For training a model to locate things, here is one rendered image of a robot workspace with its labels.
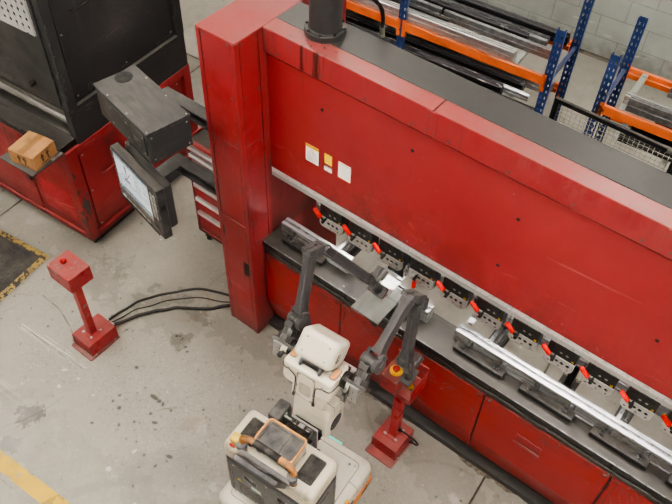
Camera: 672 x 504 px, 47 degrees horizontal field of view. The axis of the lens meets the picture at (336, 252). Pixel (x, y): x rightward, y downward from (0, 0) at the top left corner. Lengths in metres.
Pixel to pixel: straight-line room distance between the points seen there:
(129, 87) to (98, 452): 2.22
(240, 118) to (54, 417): 2.33
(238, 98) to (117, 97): 0.60
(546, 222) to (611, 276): 0.34
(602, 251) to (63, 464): 3.32
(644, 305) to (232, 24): 2.20
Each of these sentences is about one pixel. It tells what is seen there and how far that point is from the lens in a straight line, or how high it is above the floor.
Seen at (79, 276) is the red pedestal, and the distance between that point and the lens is 4.78.
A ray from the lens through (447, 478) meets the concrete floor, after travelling 4.84.
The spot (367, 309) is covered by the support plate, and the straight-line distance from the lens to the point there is 4.17.
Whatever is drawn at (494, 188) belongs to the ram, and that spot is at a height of 2.05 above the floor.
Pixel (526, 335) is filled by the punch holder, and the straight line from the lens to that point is 3.88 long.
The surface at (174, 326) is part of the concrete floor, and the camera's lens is 5.39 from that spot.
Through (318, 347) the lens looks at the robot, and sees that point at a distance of 3.59.
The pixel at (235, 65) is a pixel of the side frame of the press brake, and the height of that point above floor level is 2.19.
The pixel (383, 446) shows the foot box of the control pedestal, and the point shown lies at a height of 0.09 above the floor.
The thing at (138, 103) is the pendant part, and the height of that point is 1.95.
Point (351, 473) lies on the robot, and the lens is 4.48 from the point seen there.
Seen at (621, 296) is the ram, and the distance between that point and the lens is 3.42.
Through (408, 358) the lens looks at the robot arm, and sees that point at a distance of 3.89.
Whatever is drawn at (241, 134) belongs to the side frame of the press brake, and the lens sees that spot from 3.97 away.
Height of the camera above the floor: 4.35
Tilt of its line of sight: 49 degrees down
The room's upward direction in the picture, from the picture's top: 3 degrees clockwise
